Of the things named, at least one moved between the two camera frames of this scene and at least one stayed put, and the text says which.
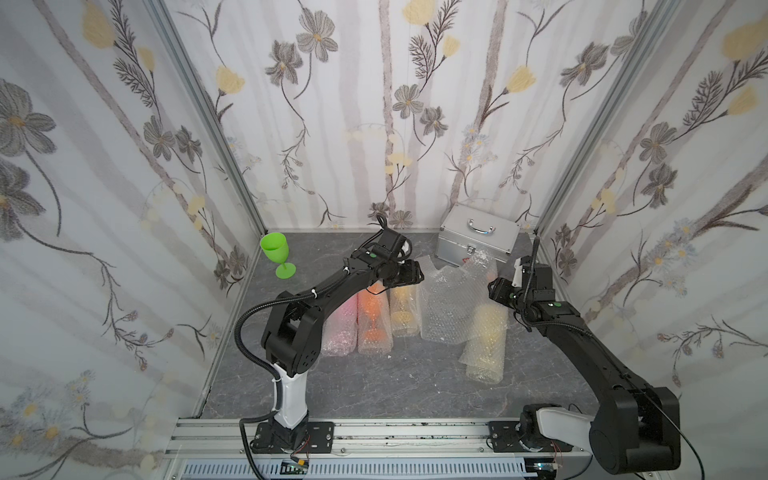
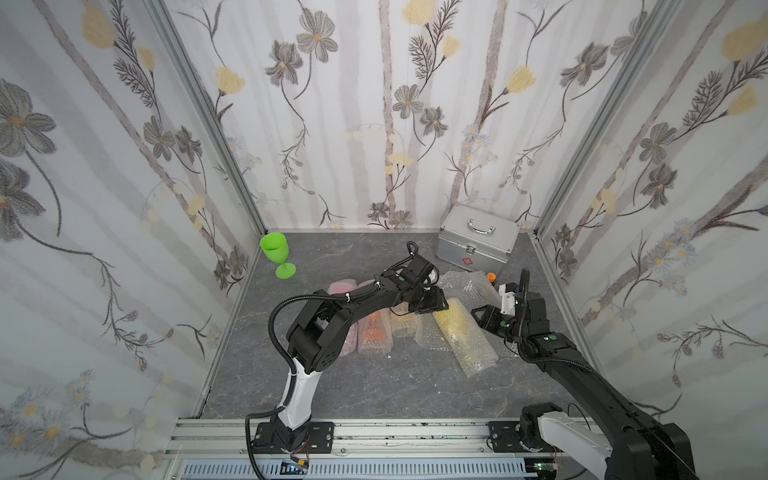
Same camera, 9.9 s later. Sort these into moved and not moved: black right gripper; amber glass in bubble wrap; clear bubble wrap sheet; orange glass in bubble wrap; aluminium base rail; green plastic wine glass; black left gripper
Moved: black left gripper; clear bubble wrap sheet; black right gripper
Not moved: orange glass in bubble wrap; aluminium base rail; green plastic wine glass; amber glass in bubble wrap
